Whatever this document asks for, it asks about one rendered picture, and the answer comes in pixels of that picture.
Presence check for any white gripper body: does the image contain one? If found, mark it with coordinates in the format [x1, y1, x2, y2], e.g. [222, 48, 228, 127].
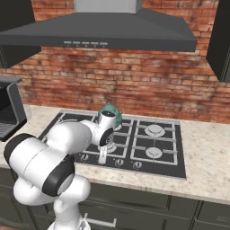
[98, 146, 108, 165]

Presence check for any teal kettle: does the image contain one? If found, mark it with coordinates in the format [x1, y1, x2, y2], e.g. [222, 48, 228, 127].
[98, 101, 124, 128]

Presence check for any black gas hob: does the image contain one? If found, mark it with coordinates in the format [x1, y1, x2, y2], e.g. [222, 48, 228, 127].
[38, 110, 188, 180]

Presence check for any dark green cupboard door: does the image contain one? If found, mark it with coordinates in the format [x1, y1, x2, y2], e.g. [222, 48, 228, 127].
[0, 166, 37, 230]

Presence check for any dark green cupboard front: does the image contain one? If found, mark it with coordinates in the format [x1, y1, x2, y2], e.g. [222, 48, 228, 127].
[191, 200, 230, 230]

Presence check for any dark grey range hood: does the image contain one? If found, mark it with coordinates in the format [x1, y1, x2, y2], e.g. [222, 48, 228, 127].
[0, 0, 199, 53]

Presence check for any silver drawer handle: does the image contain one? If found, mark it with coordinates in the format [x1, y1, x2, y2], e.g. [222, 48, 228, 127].
[83, 212, 118, 228]

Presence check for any dark green drawer front with handle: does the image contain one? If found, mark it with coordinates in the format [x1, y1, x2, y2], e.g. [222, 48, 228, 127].
[75, 200, 169, 230]

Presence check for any dark wall cupboard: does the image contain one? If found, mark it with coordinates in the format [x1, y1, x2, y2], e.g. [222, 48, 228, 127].
[206, 0, 230, 84]
[0, 0, 42, 69]

